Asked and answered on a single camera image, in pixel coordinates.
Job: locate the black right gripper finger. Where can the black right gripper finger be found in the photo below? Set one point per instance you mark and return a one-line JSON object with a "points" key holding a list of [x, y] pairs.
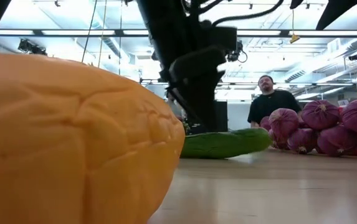
{"points": [[181, 101], [206, 105]]}

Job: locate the white air vent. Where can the white air vent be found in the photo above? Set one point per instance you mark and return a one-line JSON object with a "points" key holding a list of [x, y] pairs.
{"points": [[334, 46]]}

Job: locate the black horizontal metal beam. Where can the black horizontal metal beam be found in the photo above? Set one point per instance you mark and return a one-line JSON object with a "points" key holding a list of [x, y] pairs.
{"points": [[72, 32]]}

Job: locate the pile of purple onions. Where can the pile of purple onions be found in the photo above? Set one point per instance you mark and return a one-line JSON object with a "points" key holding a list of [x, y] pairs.
{"points": [[321, 113]]}

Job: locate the black hanging camera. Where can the black hanging camera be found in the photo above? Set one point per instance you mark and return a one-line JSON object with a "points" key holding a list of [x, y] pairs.
{"points": [[239, 54]]}

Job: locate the small potted plant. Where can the small potted plant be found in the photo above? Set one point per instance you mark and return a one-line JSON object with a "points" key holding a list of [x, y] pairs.
{"points": [[186, 127]]}

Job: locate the short mottled green cucumber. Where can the short mottled green cucumber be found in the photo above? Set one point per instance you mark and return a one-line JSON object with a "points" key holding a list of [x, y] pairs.
{"points": [[225, 145]]}

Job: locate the black ceiling fixture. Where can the black ceiling fixture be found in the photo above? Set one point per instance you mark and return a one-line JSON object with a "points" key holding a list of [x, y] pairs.
{"points": [[355, 56]]}

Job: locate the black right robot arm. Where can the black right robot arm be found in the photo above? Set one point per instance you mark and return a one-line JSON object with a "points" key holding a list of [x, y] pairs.
{"points": [[162, 25]]}

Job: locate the yellow-orange wrinkled pepper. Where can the yellow-orange wrinkled pepper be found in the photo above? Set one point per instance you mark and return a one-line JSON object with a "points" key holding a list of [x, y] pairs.
{"points": [[72, 140]]}

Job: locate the black partition panel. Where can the black partition panel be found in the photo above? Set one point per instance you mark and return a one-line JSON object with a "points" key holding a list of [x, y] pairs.
{"points": [[221, 115]]}

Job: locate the silver ventilation duct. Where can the silver ventilation duct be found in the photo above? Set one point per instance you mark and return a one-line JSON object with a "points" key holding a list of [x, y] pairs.
{"points": [[83, 12]]}

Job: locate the person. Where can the person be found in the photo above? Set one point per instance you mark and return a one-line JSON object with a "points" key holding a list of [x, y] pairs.
{"points": [[271, 104]]}

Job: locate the black spotlight cluster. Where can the black spotlight cluster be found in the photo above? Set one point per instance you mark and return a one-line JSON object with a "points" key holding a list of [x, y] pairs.
{"points": [[30, 47]]}

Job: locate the yellow hanging tag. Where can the yellow hanging tag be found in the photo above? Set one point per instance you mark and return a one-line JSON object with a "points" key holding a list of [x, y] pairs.
{"points": [[294, 38]]}

